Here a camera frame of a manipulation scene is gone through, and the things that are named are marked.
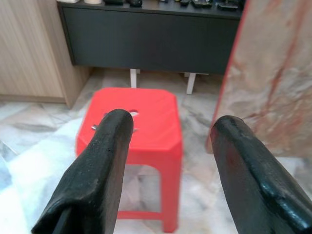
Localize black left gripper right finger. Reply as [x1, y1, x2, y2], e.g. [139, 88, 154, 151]
[210, 115, 312, 234]

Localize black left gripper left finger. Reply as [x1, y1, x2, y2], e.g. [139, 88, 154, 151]
[31, 109, 135, 234]

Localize red plastic stool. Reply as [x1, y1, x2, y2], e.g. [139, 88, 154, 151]
[75, 87, 184, 234]

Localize white sideboard leg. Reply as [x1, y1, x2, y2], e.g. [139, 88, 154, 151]
[186, 73, 197, 95]
[129, 69, 141, 89]

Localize marble table with red edge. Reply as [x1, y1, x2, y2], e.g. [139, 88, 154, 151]
[205, 0, 312, 159]

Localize light wooden cabinet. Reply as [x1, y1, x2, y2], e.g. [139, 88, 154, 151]
[0, 0, 94, 109]

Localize black low sideboard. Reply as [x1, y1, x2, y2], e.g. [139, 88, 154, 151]
[56, 0, 245, 75]

